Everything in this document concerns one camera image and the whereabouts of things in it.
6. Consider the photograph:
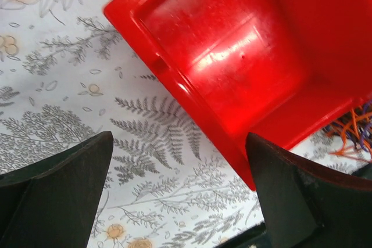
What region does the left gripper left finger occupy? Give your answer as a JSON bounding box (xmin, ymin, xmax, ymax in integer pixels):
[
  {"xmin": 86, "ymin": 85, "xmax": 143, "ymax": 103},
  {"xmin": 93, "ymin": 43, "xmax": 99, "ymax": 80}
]
[{"xmin": 1, "ymin": 131, "xmax": 113, "ymax": 247}]

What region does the floral table mat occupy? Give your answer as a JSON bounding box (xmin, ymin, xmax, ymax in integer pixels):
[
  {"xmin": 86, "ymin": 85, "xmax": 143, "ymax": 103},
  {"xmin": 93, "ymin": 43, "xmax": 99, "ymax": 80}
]
[{"xmin": 1, "ymin": 0, "xmax": 371, "ymax": 247}]

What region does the red three-compartment bin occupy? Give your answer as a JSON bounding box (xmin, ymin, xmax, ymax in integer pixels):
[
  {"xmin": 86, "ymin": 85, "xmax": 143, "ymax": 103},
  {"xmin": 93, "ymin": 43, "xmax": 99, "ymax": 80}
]
[{"xmin": 103, "ymin": 0, "xmax": 371, "ymax": 189}]

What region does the orange purple wire ball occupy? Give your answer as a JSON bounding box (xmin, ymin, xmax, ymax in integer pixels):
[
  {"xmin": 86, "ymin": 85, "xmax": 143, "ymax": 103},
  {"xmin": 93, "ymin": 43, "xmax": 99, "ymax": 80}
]
[{"xmin": 323, "ymin": 101, "xmax": 371, "ymax": 163}]

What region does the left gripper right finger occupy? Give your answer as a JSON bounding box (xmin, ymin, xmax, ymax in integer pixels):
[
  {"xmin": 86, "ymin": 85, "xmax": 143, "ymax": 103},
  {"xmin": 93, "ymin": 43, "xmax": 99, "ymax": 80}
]
[{"xmin": 246, "ymin": 133, "xmax": 371, "ymax": 247}]

